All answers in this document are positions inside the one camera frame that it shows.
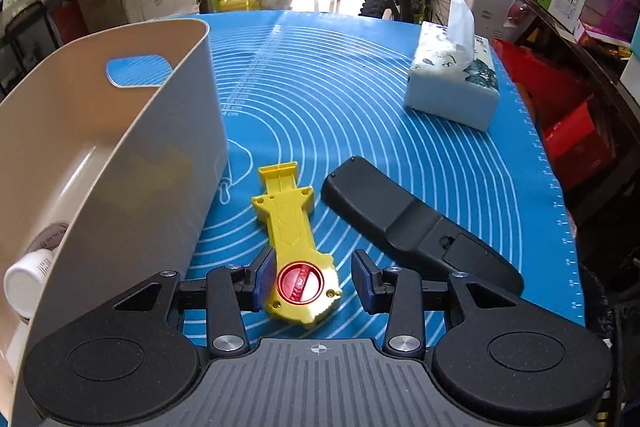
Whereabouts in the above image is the pink mesh bag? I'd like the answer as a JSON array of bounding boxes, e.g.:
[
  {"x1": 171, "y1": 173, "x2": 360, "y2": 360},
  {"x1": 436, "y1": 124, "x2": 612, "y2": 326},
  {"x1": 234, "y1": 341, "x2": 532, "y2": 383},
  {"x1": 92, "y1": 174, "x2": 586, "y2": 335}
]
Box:
[{"x1": 599, "y1": 0, "x2": 640, "y2": 44}]

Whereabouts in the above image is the dark wooden shelf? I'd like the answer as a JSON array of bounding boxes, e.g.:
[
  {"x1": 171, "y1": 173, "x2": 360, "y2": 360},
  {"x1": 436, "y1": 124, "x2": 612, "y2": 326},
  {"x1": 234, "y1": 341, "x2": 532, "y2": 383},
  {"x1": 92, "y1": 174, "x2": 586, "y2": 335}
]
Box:
[{"x1": 510, "y1": 0, "x2": 640, "y2": 168}]

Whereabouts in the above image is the black plastic handle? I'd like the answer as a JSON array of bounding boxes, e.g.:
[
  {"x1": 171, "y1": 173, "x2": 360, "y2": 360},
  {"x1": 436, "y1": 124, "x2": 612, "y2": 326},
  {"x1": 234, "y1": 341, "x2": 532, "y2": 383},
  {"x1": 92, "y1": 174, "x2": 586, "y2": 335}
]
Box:
[{"x1": 321, "y1": 155, "x2": 525, "y2": 295}]

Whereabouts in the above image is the blue silicone mat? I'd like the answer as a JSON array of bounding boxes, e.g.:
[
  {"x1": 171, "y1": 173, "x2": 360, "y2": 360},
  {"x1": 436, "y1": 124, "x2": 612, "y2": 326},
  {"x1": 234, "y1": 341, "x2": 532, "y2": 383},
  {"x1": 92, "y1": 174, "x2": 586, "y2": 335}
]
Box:
[{"x1": 182, "y1": 9, "x2": 587, "y2": 340}]

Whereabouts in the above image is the white plastic bottle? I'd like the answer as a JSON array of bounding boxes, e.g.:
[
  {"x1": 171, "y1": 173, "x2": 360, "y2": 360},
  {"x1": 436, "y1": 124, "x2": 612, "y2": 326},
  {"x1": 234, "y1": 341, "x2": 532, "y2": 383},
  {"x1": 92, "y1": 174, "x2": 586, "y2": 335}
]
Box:
[{"x1": 4, "y1": 249, "x2": 53, "y2": 323}]

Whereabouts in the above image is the yellow toy launcher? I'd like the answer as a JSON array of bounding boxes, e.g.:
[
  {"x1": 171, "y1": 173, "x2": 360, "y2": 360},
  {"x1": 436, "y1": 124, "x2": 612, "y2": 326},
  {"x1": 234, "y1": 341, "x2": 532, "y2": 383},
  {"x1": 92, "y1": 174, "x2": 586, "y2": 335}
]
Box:
[{"x1": 251, "y1": 162, "x2": 342, "y2": 324}]

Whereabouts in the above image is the red storage box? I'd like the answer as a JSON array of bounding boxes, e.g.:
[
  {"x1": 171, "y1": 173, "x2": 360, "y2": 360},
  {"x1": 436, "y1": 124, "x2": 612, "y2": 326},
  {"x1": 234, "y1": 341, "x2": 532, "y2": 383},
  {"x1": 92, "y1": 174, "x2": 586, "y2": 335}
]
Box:
[{"x1": 492, "y1": 39, "x2": 617, "y2": 178}]

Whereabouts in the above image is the beige plastic bin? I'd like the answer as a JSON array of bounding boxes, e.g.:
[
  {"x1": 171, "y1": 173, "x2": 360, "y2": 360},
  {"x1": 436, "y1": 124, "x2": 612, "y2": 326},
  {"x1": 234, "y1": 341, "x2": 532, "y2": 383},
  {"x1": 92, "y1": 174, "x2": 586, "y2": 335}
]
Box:
[{"x1": 0, "y1": 18, "x2": 230, "y2": 427}]

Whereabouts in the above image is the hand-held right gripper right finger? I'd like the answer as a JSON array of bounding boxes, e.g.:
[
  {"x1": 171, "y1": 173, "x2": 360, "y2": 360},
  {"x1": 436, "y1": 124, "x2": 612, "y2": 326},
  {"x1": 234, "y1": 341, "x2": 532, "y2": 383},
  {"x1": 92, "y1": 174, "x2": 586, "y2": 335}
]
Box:
[{"x1": 351, "y1": 249, "x2": 521, "y2": 354}]

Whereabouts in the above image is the floral tissue pack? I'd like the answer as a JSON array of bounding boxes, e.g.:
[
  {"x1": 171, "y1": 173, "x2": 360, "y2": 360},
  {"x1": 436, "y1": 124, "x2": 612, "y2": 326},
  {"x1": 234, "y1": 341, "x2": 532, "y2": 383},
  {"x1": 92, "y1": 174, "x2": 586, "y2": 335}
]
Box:
[{"x1": 404, "y1": 0, "x2": 501, "y2": 132}]

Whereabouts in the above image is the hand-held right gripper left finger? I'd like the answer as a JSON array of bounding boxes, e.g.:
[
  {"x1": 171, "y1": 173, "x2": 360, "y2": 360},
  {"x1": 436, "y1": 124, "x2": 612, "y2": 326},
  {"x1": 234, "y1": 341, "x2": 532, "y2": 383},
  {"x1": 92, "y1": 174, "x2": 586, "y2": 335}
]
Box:
[{"x1": 112, "y1": 249, "x2": 277, "y2": 352}]

